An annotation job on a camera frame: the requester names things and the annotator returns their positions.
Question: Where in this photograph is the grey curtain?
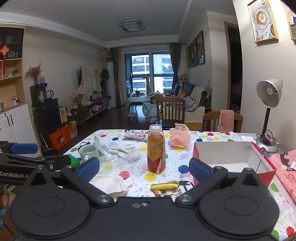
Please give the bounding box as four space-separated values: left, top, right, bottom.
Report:
169 43 182 90

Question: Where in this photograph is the white cabinet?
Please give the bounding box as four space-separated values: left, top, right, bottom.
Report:
0 103 38 149

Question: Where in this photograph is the pink flower bouquet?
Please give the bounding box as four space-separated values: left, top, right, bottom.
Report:
69 93 80 108

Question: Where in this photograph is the yellow soft toy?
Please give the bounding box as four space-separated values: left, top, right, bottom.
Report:
150 181 179 191

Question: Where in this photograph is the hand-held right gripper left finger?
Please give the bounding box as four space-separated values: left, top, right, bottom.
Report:
23 157 115 207

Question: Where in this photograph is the wooden slat back chair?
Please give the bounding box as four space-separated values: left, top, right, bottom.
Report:
156 97 186 129

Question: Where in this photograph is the clear plastic bag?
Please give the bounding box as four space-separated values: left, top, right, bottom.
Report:
92 136 137 161

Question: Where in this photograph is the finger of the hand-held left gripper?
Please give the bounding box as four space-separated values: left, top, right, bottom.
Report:
0 153 71 171
0 142 39 155

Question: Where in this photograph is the dried flower bouquet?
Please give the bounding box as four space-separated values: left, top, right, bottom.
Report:
25 65 43 85

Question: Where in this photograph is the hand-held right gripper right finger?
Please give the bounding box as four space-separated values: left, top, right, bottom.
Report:
175 158 270 205

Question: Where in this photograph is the red knot ornament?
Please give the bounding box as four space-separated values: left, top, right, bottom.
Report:
0 42 10 75

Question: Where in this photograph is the dark low television cabinet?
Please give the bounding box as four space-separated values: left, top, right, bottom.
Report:
62 97 109 126

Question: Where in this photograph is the balcony window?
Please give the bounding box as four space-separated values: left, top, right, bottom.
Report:
124 50 173 98

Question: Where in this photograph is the orange drink bottle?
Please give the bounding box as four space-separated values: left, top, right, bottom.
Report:
147 124 166 174

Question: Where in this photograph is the pink printed plastic packet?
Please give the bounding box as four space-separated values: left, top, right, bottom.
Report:
122 130 148 142

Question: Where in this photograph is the brown curtain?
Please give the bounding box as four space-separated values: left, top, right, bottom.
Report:
110 47 126 107

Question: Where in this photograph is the orange gift bag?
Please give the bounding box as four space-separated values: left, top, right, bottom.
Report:
50 127 72 151

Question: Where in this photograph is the pink towel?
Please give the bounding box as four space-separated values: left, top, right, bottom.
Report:
218 110 234 132

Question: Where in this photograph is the wooden chair with towel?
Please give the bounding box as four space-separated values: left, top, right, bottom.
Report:
203 110 243 133

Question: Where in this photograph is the gold framed food painting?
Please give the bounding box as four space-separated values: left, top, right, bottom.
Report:
247 0 279 43

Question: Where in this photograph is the sofa with cream throw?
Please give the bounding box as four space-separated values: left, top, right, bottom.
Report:
173 82 212 123

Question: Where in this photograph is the floral cloth covered television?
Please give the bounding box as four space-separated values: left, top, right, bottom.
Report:
77 65 102 102

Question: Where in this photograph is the pale green mug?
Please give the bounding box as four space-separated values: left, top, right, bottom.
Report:
79 145 100 163

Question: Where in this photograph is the round coffee table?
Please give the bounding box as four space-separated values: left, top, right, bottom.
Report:
126 94 152 109

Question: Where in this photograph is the white standing air conditioner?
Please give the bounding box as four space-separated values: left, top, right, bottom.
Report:
105 61 116 108

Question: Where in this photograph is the red and white cardboard box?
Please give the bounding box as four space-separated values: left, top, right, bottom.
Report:
193 141 277 188

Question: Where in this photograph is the grey desk lamp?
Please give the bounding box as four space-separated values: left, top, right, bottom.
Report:
255 78 284 153

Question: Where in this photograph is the pink plastic bag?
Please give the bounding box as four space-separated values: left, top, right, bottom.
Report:
169 123 191 149

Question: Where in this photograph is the grey crumpled blanket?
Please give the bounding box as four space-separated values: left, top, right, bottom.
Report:
142 102 160 122

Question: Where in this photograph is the balloon print tablecloth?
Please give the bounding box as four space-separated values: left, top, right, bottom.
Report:
63 129 296 241

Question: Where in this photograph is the yellow carton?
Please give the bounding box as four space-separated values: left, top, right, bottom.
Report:
66 121 78 139

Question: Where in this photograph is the wooden wall shelf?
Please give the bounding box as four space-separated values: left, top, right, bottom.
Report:
0 23 26 112

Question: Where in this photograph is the square ceiling light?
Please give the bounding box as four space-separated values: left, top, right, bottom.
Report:
118 20 145 33

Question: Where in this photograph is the black water dispenser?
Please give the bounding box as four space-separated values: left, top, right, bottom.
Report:
30 85 63 149

